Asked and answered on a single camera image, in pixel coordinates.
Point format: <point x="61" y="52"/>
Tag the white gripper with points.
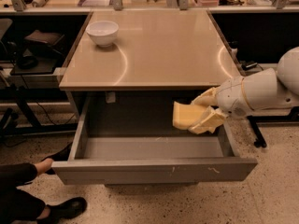
<point x="232" y="97"/>

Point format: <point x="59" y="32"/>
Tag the yellow sponge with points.
<point x="186" y="115"/>

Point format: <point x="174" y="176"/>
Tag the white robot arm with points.
<point x="274" y="88"/>

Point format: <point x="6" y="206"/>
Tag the grey cabinet with counter top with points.
<point x="155" y="50"/>

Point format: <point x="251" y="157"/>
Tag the grey open top drawer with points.
<point x="132" y="141"/>

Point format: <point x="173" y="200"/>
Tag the small black device right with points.
<point x="248" y="65"/>

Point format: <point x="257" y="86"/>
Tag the black stand leg right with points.
<point x="259" y="140"/>

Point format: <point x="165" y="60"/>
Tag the white ceramic bowl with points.
<point x="103" y="33"/>

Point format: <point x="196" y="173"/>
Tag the black shoe lower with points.
<point x="67" y="210"/>

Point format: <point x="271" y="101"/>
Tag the dark box on shelf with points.
<point x="44" y="44"/>

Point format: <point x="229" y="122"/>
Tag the black trouser leg upper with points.
<point x="14" y="175"/>

